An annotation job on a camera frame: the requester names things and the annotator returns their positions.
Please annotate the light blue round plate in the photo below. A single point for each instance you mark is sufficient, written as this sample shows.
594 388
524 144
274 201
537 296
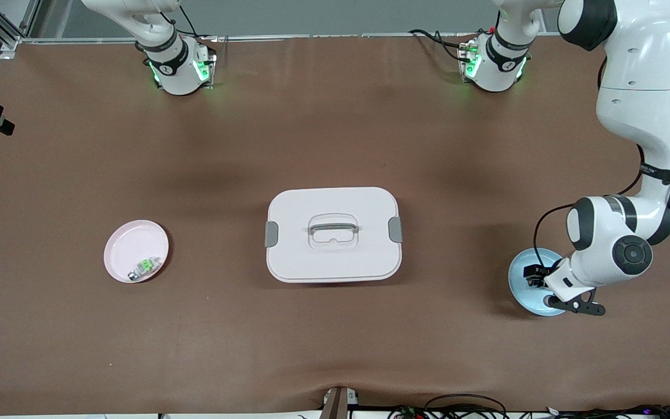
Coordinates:
524 298

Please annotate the camera mount post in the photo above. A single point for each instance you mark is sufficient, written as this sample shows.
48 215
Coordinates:
335 404

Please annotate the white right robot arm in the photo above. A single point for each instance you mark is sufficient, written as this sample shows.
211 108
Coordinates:
178 75

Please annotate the white lidded storage box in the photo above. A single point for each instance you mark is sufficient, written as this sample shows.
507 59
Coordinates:
335 262

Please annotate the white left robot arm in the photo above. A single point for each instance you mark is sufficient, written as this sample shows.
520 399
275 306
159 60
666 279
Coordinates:
637 75

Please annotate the green push-button switch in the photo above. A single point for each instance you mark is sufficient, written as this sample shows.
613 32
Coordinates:
146 266

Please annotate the pink round plate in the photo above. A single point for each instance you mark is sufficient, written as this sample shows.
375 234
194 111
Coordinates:
128 244

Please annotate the aluminium frame profile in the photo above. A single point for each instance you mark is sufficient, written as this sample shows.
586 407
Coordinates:
12 42

